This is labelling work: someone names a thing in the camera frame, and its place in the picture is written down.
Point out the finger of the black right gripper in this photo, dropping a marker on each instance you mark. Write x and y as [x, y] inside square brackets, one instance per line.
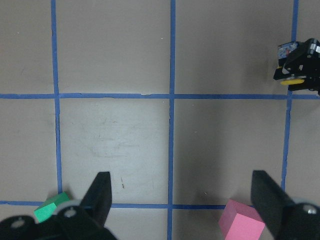
[296, 62]
[310, 83]

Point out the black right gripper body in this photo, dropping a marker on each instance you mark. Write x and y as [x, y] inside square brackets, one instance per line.
[313, 59]

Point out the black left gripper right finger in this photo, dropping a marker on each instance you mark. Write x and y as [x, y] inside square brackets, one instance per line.
[285, 218]

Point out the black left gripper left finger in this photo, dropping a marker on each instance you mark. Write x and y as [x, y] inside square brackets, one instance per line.
[73, 221]

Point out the yellow push button switch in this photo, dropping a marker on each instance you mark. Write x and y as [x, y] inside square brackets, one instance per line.
[284, 76]

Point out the green foam cube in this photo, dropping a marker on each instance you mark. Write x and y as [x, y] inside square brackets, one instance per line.
[46, 209]

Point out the pink foam cube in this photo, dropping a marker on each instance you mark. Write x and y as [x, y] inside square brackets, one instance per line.
[240, 222]

